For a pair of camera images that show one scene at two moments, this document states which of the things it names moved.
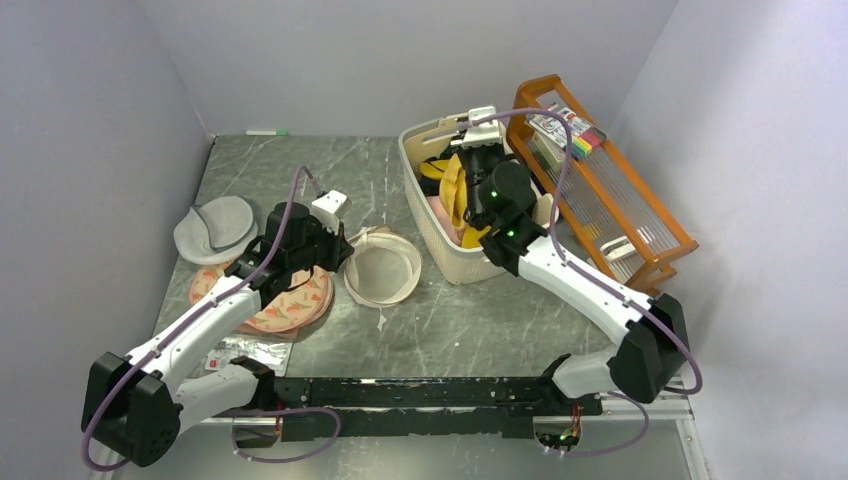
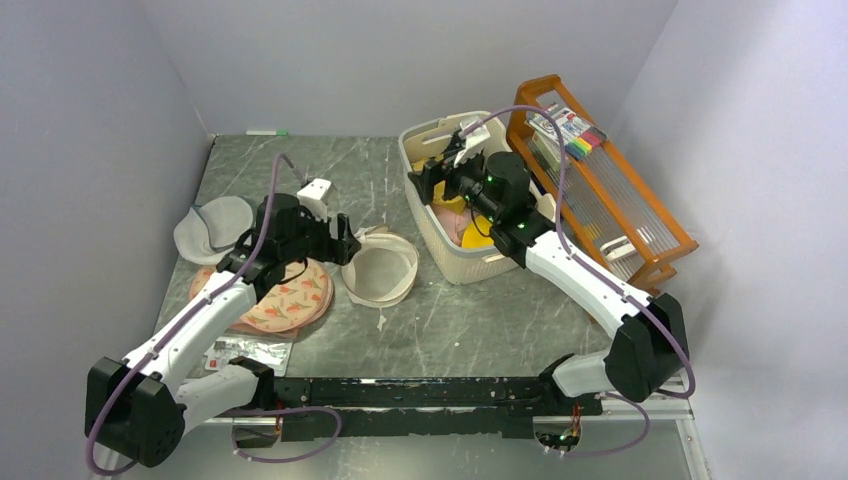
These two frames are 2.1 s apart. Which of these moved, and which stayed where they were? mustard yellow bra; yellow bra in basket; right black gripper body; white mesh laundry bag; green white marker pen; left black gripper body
Moved: right black gripper body; mustard yellow bra
Stayed: white mesh laundry bag; yellow bra in basket; left black gripper body; green white marker pen
